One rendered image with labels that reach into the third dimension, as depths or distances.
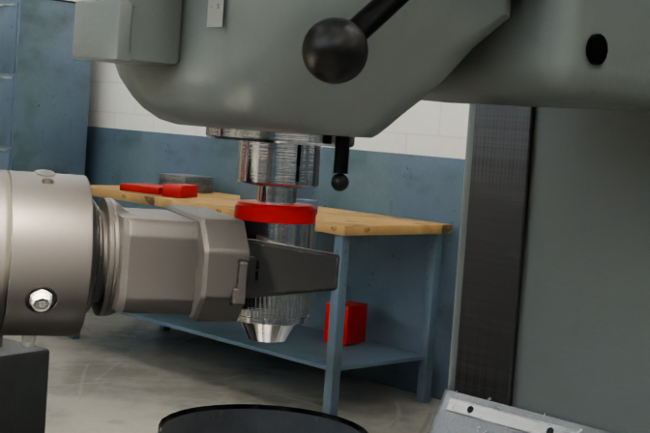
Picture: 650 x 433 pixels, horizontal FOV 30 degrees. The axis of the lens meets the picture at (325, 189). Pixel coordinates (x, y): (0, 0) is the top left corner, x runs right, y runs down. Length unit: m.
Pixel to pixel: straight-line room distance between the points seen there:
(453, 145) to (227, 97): 5.43
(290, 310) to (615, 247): 0.38
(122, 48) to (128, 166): 7.40
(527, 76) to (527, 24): 0.03
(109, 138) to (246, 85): 7.57
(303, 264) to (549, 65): 0.18
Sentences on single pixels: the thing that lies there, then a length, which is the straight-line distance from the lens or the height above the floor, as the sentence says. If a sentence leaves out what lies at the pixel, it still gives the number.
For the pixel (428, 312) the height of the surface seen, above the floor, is 0.45.
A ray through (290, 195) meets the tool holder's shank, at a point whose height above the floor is 1.27.
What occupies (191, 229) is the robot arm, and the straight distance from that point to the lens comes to 0.64.
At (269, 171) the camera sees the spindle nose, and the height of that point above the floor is 1.29.
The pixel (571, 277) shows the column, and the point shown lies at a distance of 1.02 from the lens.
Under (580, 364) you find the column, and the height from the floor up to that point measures 1.14.
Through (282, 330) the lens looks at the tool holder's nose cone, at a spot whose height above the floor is 1.20.
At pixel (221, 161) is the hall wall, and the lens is 7.26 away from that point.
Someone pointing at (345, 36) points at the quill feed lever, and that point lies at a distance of 0.54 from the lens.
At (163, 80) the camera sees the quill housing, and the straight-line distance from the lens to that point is 0.64.
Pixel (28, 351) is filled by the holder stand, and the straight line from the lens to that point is 1.02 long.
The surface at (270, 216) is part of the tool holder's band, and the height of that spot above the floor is 1.26.
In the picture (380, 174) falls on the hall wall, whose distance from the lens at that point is 6.32.
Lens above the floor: 1.32
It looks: 3 degrees down
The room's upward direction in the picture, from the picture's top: 4 degrees clockwise
